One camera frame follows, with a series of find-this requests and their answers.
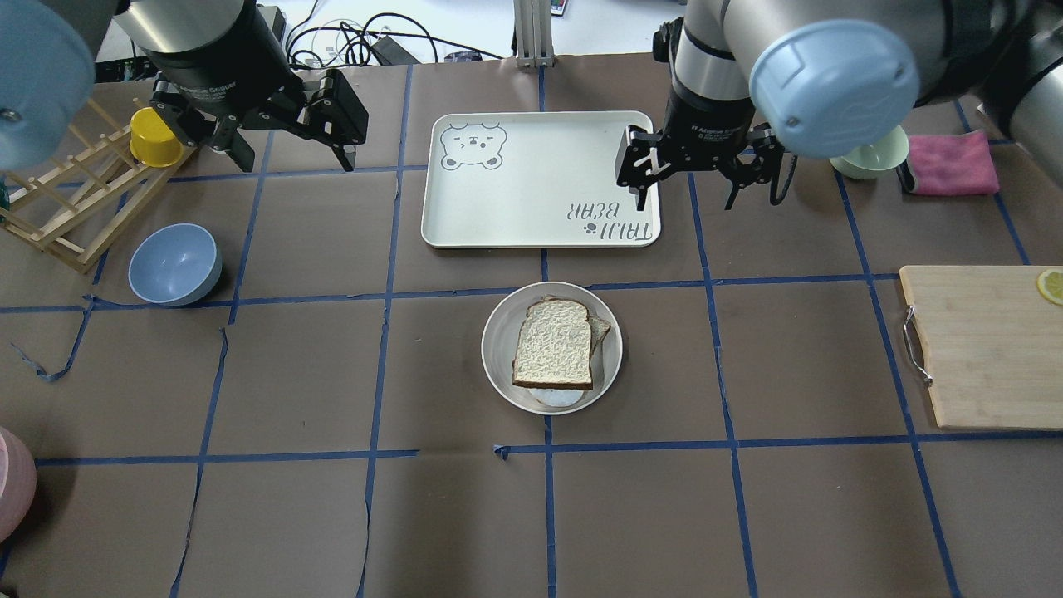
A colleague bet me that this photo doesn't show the yellow mug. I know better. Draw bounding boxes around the yellow mug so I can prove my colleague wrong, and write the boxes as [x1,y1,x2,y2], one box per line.
[130,107,184,168]

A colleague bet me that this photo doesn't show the white round plate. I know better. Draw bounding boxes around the white round plate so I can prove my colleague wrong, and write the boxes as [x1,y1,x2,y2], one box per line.
[480,281,624,415]

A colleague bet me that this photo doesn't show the fried egg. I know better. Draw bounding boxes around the fried egg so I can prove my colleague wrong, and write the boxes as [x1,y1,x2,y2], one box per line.
[529,389,585,409]

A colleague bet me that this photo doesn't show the pink cloth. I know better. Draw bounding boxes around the pink cloth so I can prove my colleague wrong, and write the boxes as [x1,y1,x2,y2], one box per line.
[895,131,1000,197]

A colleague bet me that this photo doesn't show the aluminium frame post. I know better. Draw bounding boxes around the aluminium frame post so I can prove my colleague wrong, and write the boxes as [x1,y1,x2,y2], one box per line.
[513,0,556,68]

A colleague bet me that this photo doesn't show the white bear tray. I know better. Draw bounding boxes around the white bear tray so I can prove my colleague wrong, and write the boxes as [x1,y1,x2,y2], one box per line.
[421,110,662,249]

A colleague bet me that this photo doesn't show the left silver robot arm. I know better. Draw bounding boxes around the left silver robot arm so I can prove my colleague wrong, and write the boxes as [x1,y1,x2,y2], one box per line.
[1,1,369,173]

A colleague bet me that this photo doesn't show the half lemon slice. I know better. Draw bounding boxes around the half lemon slice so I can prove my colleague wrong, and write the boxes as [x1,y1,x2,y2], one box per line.
[1036,268,1063,306]

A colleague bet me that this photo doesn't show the bread slice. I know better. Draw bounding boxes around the bread slice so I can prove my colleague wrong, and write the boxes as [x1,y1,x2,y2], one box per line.
[512,298,593,390]
[588,311,612,362]

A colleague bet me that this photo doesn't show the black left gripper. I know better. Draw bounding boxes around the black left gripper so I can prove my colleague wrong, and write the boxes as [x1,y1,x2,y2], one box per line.
[116,1,370,173]

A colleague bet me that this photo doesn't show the blue bowl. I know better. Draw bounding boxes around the blue bowl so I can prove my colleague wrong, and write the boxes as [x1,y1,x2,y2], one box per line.
[128,223,223,306]

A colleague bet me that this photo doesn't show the pink bowl with ice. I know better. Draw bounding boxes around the pink bowl with ice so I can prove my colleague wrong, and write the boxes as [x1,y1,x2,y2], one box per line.
[1,428,37,542]

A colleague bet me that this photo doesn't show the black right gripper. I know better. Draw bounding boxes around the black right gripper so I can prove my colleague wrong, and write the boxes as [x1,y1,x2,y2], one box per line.
[615,83,798,212]

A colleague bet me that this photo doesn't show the green bowl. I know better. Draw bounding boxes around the green bowl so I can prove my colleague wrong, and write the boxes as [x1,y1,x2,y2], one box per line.
[829,125,910,180]

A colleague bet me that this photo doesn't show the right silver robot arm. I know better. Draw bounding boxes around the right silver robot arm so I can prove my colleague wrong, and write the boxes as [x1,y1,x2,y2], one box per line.
[615,1,1062,209]

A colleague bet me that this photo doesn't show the bread slice on plate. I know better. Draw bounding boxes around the bread slice on plate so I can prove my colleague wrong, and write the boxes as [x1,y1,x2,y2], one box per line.
[588,311,612,362]

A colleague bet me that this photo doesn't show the wooden cutting board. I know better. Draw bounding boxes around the wooden cutting board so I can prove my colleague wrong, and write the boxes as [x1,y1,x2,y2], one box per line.
[899,264,1062,431]

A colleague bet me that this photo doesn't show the wooden mug rack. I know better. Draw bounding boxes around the wooden mug rack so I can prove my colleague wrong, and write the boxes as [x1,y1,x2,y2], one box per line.
[1,99,197,275]

